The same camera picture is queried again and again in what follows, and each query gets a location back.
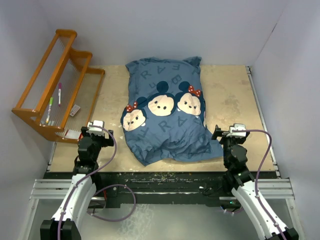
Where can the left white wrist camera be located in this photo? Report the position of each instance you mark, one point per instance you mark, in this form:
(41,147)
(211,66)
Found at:
(96,127)

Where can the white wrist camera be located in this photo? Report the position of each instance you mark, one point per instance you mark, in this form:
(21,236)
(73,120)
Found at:
(96,127)
(237,130)

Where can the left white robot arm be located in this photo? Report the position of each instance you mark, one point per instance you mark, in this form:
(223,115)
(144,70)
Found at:
(66,222)

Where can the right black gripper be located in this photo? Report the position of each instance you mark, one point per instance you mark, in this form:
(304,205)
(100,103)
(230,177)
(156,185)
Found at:
(223,134)

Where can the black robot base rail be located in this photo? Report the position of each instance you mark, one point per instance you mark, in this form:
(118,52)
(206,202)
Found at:
(164,188)

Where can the blue cartoon print pillowcase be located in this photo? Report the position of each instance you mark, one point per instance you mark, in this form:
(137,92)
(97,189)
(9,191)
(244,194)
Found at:
(165,117)

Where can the orange wooden rack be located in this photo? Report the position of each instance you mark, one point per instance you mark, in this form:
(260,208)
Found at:
(81,83)

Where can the small red white card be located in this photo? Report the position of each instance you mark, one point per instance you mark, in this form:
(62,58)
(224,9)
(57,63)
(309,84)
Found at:
(74,110)

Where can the red white box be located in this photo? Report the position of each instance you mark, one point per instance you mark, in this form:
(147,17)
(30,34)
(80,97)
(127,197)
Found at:
(72,134)

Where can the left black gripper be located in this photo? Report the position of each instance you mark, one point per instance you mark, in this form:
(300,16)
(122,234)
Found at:
(105,142)

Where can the green marker pen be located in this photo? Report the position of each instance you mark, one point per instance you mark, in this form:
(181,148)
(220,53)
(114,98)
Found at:
(49,110)

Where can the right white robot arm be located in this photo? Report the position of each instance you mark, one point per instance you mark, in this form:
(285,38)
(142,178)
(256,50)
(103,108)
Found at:
(241,183)

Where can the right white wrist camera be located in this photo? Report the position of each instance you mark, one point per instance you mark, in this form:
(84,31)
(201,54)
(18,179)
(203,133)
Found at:
(237,130)

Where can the pink marker pen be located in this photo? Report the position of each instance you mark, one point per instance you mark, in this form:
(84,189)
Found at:
(59,93)

